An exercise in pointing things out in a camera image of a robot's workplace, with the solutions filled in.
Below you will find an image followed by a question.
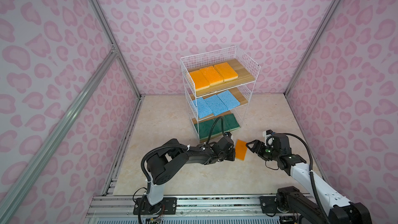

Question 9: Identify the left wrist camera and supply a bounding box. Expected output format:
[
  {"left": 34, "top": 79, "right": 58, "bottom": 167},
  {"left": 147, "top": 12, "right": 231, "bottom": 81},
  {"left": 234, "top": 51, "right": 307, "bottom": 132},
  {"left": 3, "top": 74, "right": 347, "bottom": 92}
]
[{"left": 224, "top": 132, "right": 232, "bottom": 138}]

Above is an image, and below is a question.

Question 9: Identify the blue sponge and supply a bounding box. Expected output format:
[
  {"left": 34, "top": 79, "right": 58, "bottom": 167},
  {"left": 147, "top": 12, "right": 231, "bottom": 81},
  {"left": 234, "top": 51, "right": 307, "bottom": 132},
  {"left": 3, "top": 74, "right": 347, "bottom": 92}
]
[
  {"left": 217, "top": 90, "right": 240, "bottom": 111},
  {"left": 204, "top": 95, "right": 228, "bottom": 116},
  {"left": 192, "top": 97, "right": 212, "bottom": 118}
]

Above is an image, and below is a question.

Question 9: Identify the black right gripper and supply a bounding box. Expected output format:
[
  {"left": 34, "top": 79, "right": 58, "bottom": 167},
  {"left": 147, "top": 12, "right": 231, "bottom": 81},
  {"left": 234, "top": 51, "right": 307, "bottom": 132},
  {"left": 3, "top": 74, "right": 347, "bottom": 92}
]
[{"left": 245, "top": 139, "right": 280, "bottom": 162}]

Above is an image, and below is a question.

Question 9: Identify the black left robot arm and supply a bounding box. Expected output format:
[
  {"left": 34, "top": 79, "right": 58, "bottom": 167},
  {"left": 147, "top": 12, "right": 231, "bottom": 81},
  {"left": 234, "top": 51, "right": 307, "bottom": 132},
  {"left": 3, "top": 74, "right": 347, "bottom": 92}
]
[{"left": 137, "top": 116, "right": 236, "bottom": 224}]

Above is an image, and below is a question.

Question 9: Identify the orange sponge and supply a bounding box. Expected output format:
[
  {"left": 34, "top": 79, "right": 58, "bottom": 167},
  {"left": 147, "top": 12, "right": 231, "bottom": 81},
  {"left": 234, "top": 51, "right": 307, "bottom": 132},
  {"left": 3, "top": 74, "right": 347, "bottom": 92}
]
[
  {"left": 214, "top": 62, "right": 238, "bottom": 82},
  {"left": 189, "top": 70, "right": 210, "bottom": 91},
  {"left": 200, "top": 66, "right": 224, "bottom": 87},
  {"left": 235, "top": 140, "right": 247, "bottom": 161}
]

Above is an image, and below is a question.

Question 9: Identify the white wire wooden shelf rack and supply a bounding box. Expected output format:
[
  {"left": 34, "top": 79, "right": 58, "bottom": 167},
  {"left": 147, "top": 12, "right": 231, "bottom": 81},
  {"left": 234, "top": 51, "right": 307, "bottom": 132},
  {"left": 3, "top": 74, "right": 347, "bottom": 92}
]
[{"left": 180, "top": 46, "right": 260, "bottom": 143}]

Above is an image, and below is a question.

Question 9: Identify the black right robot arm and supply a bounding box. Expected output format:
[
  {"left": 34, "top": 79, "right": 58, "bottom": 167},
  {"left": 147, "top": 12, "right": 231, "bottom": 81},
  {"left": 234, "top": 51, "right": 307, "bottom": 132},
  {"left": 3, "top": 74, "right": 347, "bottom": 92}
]
[{"left": 246, "top": 130, "right": 372, "bottom": 224}]

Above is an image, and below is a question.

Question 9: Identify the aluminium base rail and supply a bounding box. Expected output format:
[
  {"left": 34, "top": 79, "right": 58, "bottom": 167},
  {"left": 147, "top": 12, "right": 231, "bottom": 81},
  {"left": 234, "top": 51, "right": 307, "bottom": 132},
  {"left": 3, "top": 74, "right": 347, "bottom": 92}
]
[{"left": 83, "top": 193, "right": 358, "bottom": 224}]

